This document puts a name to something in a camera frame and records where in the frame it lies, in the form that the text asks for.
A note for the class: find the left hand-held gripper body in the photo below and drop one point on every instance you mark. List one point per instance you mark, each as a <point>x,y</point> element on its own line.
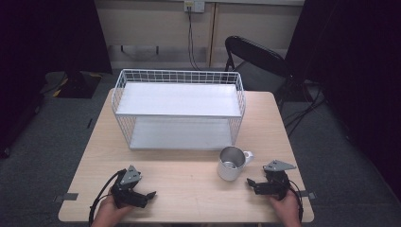
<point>129,178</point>

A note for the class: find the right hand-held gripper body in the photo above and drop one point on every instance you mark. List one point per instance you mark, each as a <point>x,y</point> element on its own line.
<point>279,181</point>

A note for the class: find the silver metal mug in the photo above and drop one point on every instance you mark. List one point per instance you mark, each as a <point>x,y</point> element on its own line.
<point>230,171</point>

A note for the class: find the person's right hand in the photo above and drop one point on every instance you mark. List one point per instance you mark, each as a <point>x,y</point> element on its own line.
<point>287,208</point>

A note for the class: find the person's left hand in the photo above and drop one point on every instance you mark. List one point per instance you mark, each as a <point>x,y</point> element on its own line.
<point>111,209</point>

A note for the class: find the grey tape strip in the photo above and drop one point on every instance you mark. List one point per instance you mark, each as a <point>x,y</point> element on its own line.
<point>66,197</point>
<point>307,195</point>

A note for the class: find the black stand base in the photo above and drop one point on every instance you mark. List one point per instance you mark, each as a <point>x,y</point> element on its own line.
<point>77,85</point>

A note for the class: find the black folding chair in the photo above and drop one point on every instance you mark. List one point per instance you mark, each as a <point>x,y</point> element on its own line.
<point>257,55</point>

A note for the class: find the black curtain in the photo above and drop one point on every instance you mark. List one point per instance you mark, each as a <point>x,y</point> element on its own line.
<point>356,63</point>
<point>38,47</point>

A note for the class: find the white wall socket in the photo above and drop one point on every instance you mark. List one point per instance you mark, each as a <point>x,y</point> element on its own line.
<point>194,5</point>

